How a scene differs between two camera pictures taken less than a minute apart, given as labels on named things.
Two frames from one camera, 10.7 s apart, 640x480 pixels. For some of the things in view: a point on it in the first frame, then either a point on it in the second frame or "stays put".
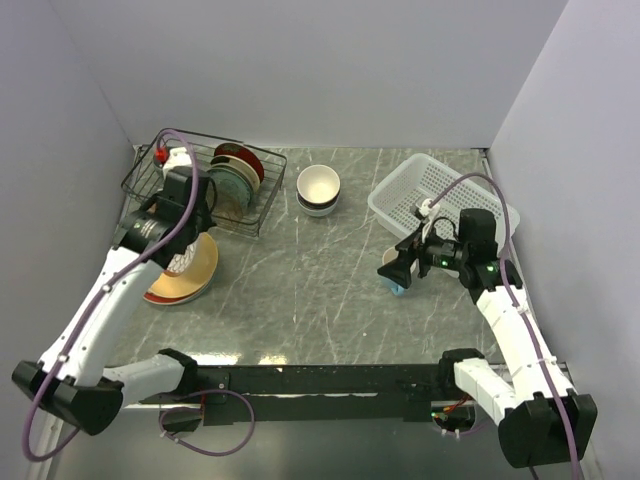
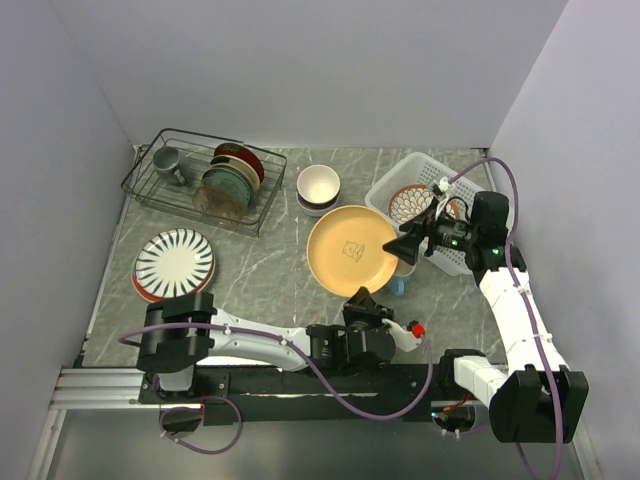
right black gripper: [399, 269] to [406, 247]
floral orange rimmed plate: [180, 261] to [410, 201]
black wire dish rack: [242, 180] stays put
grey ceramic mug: [160, 158] stays put
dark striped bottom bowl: [317, 209] stays put
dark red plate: [236, 150] stays put
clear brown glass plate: [227, 205] stays put
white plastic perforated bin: [399, 202] stays put
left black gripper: [206, 219] to [363, 304]
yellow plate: [192, 280] to [345, 252]
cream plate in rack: [235, 163] stays put
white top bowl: [318, 183] stays put
